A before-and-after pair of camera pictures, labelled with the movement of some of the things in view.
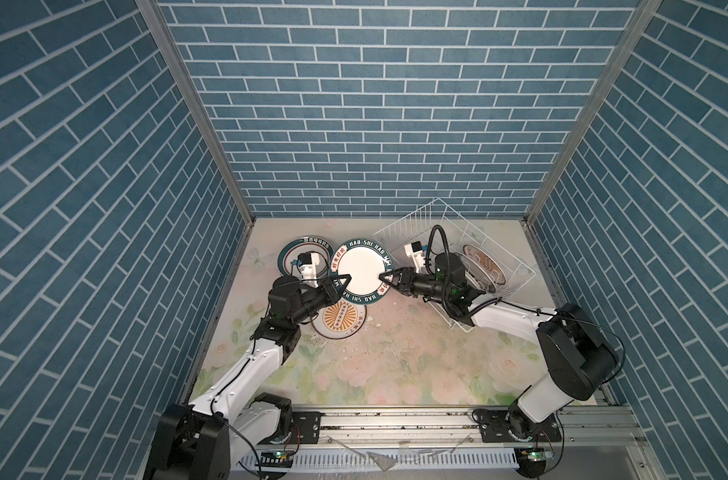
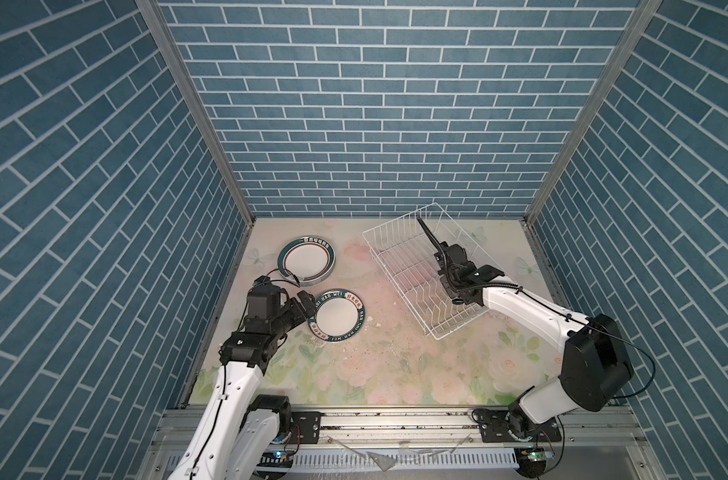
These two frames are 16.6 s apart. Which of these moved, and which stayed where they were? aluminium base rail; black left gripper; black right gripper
Moved: black right gripper; black left gripper
Stayed: aluminium base rail
